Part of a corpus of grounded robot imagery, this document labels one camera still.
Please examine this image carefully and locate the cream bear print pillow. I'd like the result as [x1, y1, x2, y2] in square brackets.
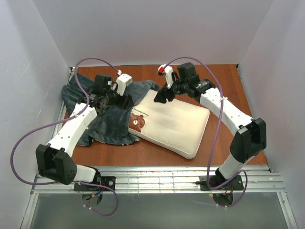
[128, 90, 210, 159]

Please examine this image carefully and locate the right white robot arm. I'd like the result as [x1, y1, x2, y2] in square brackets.
[154, 62, 266, 190]

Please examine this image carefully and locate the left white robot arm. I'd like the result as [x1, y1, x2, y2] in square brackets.
[36, 73, 134, 185]

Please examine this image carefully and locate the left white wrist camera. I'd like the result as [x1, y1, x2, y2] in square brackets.
[116, 73, 132, 96]

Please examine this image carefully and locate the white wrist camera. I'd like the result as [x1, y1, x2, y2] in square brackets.
[158, 64, 176, 89]
[116, 73, 132, 96]

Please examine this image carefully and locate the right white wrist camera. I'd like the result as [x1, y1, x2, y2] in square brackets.
[158, 64, 176, 89]

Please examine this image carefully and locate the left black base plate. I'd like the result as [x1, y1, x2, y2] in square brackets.
[73, 175, 116, 192]

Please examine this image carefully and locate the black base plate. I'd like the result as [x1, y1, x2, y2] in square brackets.
[73, 175, 116, 192]
[195, 175, 244, 191]

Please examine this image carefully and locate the aluminium rail frame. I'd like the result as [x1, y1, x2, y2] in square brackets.
[20, 64, 298, 229]

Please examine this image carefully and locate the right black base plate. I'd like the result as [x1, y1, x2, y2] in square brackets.
[195, 175, 244, 191]

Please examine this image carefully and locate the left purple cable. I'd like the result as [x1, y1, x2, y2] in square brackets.
[11, 57, 122, 217]

